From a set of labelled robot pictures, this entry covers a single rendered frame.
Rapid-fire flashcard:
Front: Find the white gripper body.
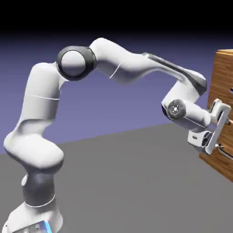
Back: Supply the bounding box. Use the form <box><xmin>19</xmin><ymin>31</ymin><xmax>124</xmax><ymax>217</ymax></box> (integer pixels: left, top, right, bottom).
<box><xmin>204</xmin><ymin>98</ymin><xmax>233</xmax><ymax>156</ymax></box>

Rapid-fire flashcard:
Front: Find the wooden cabinet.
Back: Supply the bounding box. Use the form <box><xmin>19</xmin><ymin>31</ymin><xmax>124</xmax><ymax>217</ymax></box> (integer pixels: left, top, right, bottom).
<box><xmin>199</xmin><ymin>48</ymin><xmax>233</xmax><ymax>183</ymax></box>

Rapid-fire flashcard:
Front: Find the curved silver drawer handle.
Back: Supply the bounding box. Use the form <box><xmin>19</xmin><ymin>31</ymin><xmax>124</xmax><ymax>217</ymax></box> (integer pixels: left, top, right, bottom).
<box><xmin>218</xmin><ymin>144</ymin><xmax>233</xmax><ymax>157</ymax></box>

